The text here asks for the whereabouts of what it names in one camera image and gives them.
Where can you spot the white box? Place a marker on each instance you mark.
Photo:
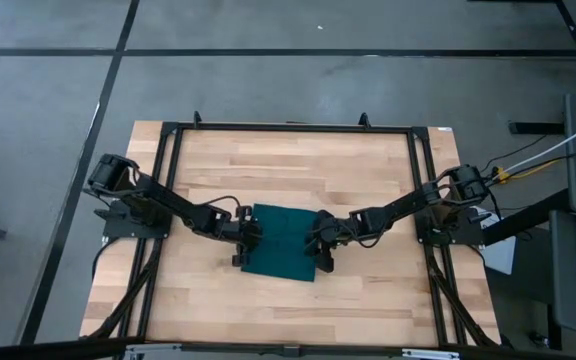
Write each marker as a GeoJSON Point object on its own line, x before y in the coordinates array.
{"type": "Point", "coordinates": [490, 219]}

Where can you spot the black frame clamp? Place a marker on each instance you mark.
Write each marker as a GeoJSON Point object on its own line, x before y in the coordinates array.
{"type": "Point", "coordinates": [364, 120]}
{"type": "Point", "coordinates": [197, 119]}

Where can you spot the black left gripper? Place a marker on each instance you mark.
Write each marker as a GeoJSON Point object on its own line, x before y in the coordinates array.
{"type": "Point", "coordinates": [248, 235]}

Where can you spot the pale paper sheet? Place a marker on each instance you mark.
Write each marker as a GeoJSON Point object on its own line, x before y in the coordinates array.
{"type": "Point", "coordinates": [500, 255]}

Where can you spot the black desk leg beam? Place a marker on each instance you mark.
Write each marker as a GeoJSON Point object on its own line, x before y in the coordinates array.
{"type": "Point", "coordinates": [528, 217]}

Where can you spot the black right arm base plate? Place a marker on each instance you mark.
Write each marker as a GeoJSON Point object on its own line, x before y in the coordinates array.
{"type": "Point", "coordinates": [463, 235]}

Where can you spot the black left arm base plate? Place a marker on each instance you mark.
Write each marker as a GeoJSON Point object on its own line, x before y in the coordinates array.
{"type": "Point", "coordinates": [118, 227]}

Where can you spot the silver metal bracket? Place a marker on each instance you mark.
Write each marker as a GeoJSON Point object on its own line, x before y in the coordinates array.
{"type": "Point", "coordinates": [153, 348]}
{"type": "Point", "coordinates": [430, 354]}

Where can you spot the black aluminium table frame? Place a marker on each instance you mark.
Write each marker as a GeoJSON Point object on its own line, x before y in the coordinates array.
{"type": "Point", "coordinates": [293, 127]}

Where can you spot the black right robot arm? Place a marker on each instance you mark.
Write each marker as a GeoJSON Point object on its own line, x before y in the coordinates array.
{"type": "Point", "coordinates": [408, 202]}

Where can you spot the green microfiber towel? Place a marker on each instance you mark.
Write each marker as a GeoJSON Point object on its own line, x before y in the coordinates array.
{"type": "Point", "coordinates": [283, 240]}

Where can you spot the black crossbar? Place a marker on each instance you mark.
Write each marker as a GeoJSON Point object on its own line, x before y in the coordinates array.
{"type": "Point", "coordinates": [43, 350]}

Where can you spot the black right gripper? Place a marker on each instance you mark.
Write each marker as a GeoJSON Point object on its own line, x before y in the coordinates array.
{"type": "Point", "coordinates": [330, 235]}

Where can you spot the black desk foot bar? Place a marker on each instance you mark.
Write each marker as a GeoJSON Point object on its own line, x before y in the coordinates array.
{"type": "Point", "coordinates": [535, 128]}

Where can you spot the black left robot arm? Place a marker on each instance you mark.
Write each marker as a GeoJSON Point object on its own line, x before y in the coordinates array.
{"type": "Point", "coordinates": [168, 200]}

